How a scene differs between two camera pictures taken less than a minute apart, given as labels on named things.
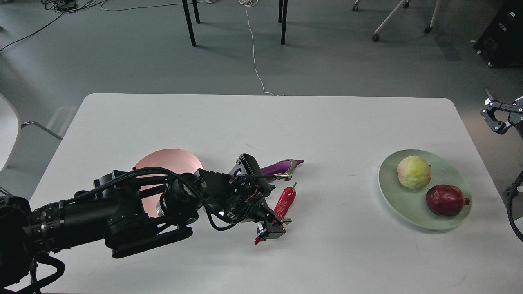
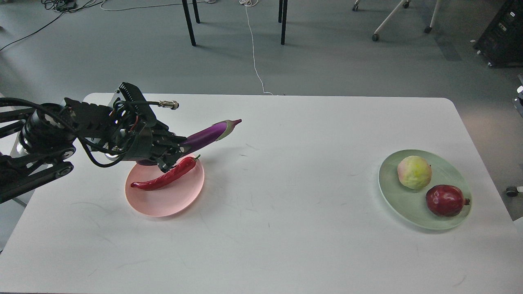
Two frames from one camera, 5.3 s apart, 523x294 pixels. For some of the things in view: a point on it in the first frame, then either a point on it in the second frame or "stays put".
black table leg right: [282, 18] stays put
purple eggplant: [286, 166] -> [201, 138]
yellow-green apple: [414, 172] stays put
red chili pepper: [284, 205] -> [181, 166]
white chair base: [405, 3] stays put
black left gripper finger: [273, 218] -> [167, 141]
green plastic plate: [410, 205] stays put
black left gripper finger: [273, 230] -> [166, 159]
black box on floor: [501, 45] stays put
